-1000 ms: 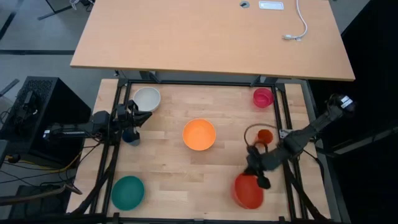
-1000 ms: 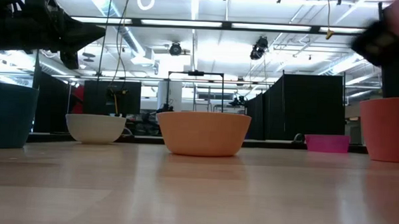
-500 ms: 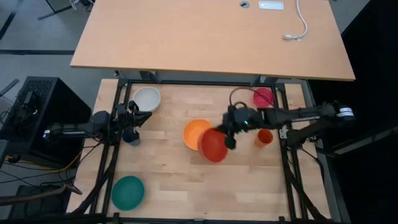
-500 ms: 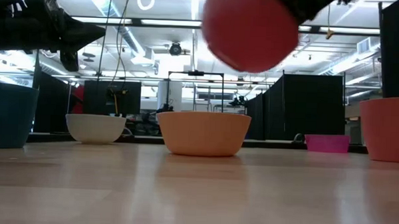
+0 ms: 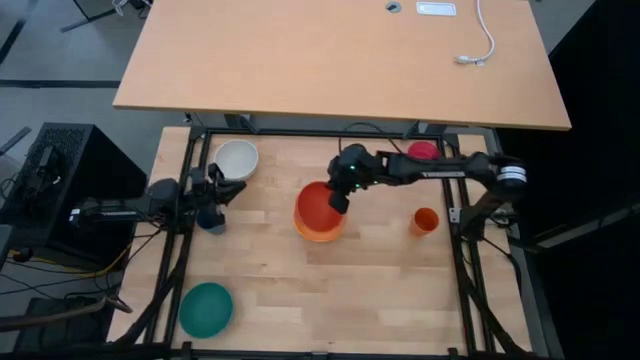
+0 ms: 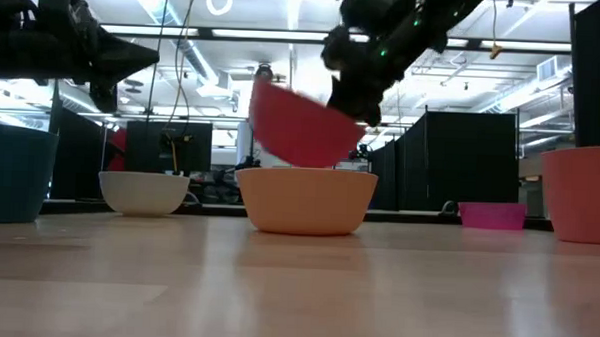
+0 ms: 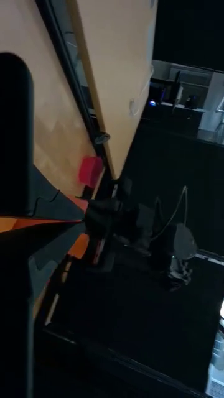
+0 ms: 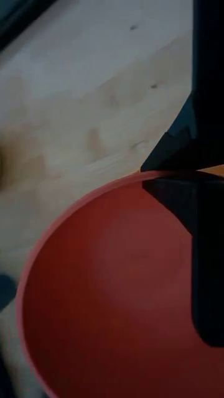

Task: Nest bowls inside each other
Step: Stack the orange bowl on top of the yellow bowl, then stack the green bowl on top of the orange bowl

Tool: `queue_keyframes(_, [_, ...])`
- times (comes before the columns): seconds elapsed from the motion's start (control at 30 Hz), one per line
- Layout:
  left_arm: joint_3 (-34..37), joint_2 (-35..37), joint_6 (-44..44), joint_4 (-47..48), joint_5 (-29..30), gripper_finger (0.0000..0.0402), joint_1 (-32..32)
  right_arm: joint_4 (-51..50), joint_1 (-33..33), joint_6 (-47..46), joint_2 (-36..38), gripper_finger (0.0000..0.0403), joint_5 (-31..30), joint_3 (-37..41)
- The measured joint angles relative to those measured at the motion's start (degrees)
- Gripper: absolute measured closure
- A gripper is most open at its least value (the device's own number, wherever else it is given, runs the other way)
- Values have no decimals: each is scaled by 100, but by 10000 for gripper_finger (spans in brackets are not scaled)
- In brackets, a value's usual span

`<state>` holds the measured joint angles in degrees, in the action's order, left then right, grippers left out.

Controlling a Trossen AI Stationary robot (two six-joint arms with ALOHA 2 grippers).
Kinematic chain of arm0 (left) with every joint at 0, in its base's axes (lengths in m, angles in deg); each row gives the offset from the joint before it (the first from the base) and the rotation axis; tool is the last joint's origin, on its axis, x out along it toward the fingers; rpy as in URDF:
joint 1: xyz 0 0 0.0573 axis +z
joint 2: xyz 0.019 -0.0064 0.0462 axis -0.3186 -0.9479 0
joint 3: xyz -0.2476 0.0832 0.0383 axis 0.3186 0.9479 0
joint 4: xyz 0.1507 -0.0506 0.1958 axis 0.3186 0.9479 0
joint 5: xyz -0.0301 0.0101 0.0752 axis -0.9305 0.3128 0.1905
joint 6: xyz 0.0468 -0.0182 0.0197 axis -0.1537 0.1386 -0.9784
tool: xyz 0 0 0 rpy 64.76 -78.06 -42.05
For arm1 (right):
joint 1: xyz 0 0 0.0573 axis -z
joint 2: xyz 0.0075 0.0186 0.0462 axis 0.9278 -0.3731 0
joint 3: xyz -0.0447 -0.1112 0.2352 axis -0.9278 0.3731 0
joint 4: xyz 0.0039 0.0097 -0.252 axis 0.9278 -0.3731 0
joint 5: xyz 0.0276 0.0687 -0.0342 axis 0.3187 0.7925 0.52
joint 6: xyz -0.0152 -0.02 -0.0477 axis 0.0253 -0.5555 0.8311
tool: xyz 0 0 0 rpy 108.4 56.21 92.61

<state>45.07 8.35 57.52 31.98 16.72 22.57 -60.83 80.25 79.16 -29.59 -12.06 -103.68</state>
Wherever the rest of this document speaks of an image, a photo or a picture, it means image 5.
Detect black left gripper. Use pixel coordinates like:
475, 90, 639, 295
188, 162, 248, 224

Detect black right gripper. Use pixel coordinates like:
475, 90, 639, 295
327, 143, 384, 216

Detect white bowl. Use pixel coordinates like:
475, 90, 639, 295
212, 139, 260, 182

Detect dark blue cup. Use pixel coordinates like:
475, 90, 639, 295
195, 202, 227, 236

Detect orange bowl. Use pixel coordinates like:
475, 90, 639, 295
292, 180, 348, 244

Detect red pink bowl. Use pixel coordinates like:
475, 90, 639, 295
407, 140, 443, 161

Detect orange cup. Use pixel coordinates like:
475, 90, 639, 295
408, 207, 441, 238

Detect green bowl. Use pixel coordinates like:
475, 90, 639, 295
178, 282, 235, 340

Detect black computer case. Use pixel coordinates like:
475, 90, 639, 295
0, 122, 149, 251

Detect white rectangular plate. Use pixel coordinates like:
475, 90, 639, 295
415, 1, 458, 17

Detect dark curved bar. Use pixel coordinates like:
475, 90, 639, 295
0, 294, 134, 332

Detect black floor box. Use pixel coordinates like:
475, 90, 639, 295
14, 297, 116, 354

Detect black desk leg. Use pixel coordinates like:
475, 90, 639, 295
59, 0, 151, 34

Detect grey metal bar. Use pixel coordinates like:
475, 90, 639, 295
537, 204, 640, 250

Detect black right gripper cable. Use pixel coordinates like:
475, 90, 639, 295
338, 121, 404, 154

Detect black aluminium frame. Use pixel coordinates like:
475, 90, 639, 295
142, 126, 504, 360

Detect white cable with plug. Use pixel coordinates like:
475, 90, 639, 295
453, 0, 496, 67

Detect yellow cable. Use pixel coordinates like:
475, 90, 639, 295
7, 243, 132, 281

